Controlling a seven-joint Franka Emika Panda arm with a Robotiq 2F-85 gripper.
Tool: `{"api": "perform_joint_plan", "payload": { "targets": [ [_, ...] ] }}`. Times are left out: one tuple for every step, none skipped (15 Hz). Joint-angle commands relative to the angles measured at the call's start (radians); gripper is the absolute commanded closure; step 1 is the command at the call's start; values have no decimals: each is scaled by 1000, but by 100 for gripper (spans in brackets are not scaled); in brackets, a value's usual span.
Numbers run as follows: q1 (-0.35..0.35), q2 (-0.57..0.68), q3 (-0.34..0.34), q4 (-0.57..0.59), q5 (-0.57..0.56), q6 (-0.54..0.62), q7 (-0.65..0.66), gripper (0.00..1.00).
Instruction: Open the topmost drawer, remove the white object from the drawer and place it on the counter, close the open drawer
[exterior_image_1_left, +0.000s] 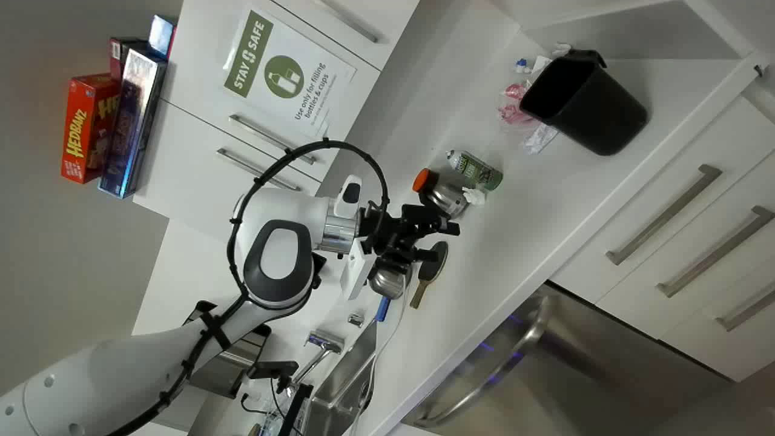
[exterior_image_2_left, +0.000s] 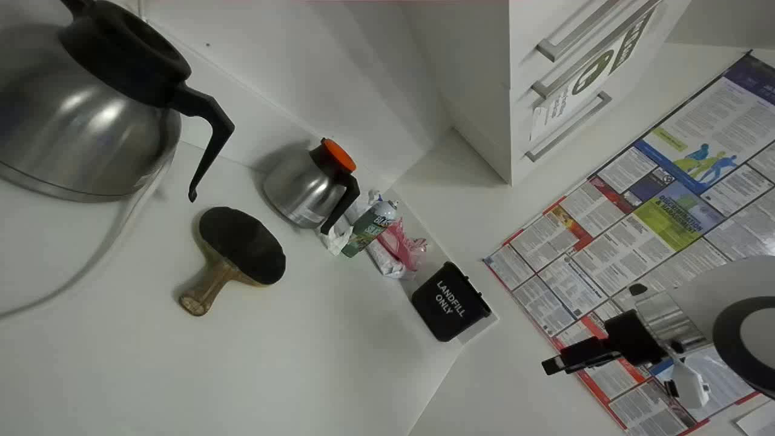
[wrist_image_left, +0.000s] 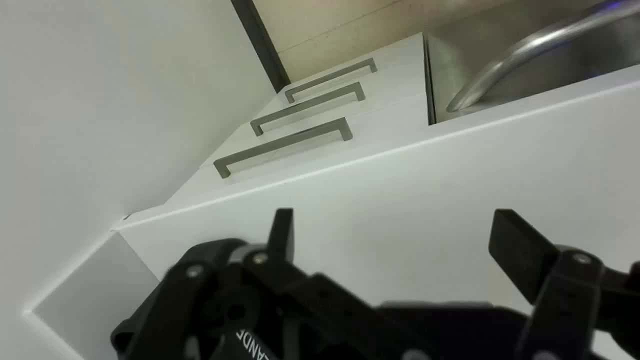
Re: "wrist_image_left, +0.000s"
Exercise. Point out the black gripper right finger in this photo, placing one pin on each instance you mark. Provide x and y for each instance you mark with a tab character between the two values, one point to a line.
571	291

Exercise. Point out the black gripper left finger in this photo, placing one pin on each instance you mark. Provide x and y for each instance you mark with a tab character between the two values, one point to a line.
233	300

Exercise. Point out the grey top drawer handle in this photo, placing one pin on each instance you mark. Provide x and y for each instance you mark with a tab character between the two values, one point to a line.
340	126

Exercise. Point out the grey middle drawer handle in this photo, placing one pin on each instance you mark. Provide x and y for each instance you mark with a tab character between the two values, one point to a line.
352	89

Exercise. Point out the curved steel appliance handle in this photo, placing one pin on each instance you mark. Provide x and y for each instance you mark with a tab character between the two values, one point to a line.
538	42

